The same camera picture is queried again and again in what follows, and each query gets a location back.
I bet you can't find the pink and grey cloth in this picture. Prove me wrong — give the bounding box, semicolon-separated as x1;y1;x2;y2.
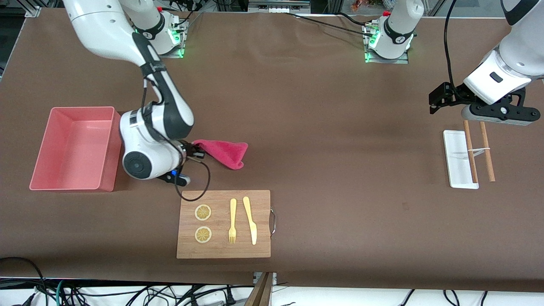
193;139;249;170

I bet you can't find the yellow plastic fork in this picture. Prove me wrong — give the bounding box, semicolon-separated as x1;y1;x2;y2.
228;198;237;244

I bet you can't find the white rectangular tray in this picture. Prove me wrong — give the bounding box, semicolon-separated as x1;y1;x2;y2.
443;130;479;190

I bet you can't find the yellow plastic knife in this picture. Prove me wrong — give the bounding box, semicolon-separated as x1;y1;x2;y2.
243;196;258;246

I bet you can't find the wooden cutting board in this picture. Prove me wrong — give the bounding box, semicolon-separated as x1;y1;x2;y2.
176;190;278;259

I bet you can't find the pink plastic bin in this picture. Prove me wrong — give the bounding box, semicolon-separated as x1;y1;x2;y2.
29;106;126;193

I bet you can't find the wooden plank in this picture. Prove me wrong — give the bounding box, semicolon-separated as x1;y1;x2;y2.
244;272;275;306

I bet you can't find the grey metal box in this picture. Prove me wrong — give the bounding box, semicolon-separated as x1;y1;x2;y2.
249;0;311;13

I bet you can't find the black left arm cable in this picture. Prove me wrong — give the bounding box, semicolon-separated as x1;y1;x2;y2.
444;0;459;88

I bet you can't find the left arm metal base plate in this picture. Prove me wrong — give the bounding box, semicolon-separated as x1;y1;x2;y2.
364;21;409;64

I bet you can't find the black cable on table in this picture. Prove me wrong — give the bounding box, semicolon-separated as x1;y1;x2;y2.
280;12;374;37

